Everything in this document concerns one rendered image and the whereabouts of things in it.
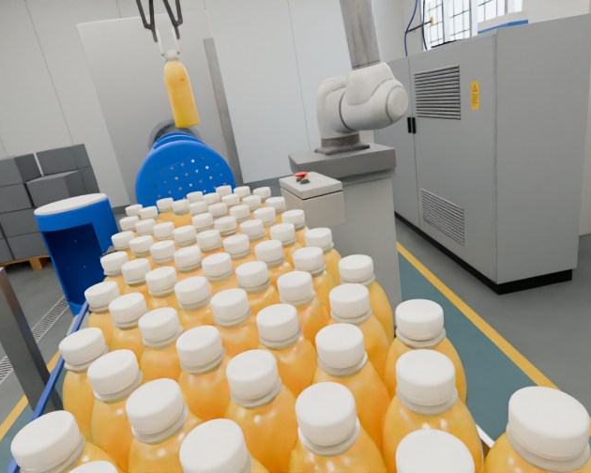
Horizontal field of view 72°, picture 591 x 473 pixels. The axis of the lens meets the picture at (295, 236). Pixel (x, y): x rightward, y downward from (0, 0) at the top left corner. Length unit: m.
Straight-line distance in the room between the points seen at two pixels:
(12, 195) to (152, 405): 4.78
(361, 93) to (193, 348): 1.19
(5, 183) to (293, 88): 3.88
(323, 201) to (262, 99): 5.52
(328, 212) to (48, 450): 0.74
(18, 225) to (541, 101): 4.73
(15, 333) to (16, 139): 6.41
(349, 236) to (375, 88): 0.56
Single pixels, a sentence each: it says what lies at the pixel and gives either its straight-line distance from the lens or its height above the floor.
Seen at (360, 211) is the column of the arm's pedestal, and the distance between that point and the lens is 1.59.
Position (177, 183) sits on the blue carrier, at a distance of 1.22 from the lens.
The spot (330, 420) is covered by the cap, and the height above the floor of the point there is 1.11.
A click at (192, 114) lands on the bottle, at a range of 1.28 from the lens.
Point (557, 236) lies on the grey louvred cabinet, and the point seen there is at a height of 0.31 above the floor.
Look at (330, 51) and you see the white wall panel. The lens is 6.57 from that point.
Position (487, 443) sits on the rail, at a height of 0.98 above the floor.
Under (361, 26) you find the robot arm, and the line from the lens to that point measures 1.47.
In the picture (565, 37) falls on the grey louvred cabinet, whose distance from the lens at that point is 2.57.
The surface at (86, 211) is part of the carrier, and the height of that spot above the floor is 1.01.
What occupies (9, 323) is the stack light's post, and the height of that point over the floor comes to 1.01.
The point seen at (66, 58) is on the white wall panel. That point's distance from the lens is 6.89.
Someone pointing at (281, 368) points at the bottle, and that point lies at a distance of 0.39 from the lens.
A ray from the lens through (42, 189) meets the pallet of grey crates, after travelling 4.91.
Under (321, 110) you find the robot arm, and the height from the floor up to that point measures 1.23.
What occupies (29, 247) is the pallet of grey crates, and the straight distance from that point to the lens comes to 5.16.
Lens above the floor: 1.30
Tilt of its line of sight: 19 degrees down
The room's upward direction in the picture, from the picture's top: 10 degrees counter-clockwise
